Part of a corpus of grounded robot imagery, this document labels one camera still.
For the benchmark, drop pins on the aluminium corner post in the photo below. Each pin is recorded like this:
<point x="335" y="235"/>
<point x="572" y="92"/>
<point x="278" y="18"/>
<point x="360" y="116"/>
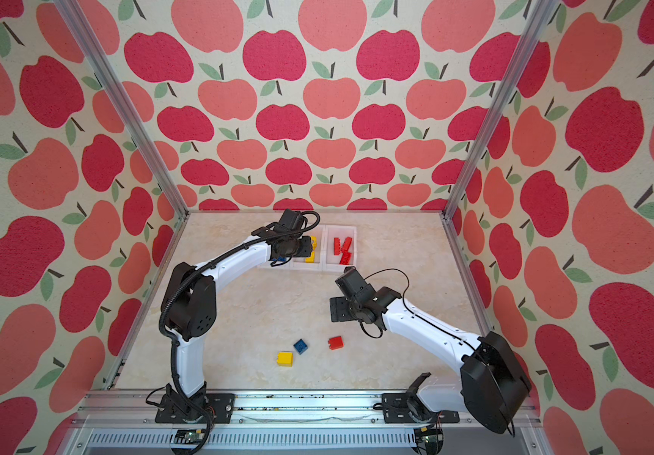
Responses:
<point x="75" y="19"/>
<point x="536" y="23"/>

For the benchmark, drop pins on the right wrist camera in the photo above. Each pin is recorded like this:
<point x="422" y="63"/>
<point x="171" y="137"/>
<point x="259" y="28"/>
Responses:
<point x="354" y="287"/>

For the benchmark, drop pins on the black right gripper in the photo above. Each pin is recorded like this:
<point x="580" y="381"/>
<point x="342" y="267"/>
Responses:
<point x="336" y="309"/>

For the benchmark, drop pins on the yellow lego brick front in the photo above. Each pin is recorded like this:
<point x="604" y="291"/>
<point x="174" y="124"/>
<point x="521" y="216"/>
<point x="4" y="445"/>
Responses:
<point x="285" y="359"/>

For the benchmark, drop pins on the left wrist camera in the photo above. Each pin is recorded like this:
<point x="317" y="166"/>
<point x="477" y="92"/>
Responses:
<point x="290" y="221"/>

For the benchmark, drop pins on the right aluminium corner post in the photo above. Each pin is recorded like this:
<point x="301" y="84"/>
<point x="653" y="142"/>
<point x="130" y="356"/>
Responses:
<point x="536" y="23"/>

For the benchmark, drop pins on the dark blue lego brick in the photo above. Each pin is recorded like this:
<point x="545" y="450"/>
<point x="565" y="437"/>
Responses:
<point x="300" y="346"/>

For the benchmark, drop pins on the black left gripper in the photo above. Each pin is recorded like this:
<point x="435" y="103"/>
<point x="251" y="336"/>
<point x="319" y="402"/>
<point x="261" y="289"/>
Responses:
<point x="307" y="246"/>

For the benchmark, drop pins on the red small lego brick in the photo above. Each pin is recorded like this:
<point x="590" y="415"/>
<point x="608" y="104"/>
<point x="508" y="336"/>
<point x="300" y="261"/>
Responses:
<point x="335" y="343"/>

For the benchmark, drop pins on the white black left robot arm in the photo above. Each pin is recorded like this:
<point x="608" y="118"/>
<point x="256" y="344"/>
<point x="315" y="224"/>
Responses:
<point x="189" y="310"/>

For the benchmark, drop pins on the left aluminium corner post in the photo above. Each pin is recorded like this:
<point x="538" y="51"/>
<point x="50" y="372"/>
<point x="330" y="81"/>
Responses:
<point x="75" y="19"/>

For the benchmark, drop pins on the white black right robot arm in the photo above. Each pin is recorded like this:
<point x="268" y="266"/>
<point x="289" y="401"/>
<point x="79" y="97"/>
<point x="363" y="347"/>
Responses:
<point x="493" y="385"/>

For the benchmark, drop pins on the white middle plastic bin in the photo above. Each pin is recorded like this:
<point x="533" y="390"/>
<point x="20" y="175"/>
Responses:
<point x="300" y="263"/>

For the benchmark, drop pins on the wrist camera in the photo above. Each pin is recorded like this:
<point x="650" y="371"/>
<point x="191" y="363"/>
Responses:
<point x="354" y="287"/>
<point x="290" y="221"/>

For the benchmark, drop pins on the red long lego brick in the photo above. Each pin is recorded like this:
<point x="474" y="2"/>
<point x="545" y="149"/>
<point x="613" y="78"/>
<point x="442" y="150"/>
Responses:
<point x="346" y="254"/>

